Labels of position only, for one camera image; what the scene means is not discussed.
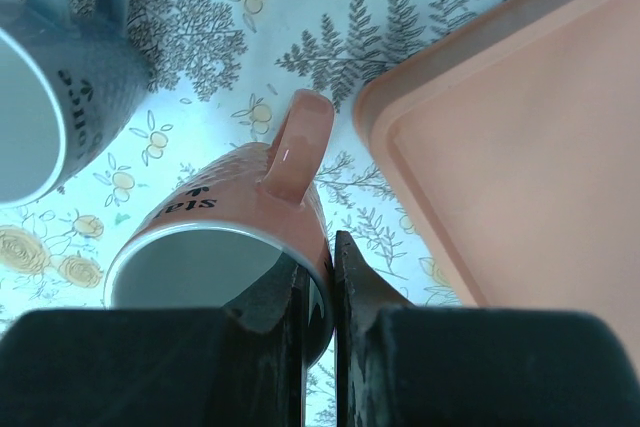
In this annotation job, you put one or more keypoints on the grey-blue square mug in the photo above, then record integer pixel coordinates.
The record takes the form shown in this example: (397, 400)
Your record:
(70, 81)

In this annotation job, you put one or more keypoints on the salmon pink tray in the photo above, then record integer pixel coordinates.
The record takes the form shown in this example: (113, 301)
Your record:
(513, 145)

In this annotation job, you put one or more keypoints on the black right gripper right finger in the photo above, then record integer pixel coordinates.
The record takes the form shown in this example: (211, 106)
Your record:
(398, 364)

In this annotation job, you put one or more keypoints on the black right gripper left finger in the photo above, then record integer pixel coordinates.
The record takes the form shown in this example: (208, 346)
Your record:
(242, 364)

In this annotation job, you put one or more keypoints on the floral table mat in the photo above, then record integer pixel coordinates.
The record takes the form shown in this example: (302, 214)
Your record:
(222, 73)

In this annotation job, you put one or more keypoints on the salmon textured mug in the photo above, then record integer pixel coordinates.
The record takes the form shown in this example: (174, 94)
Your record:
(215, 235)

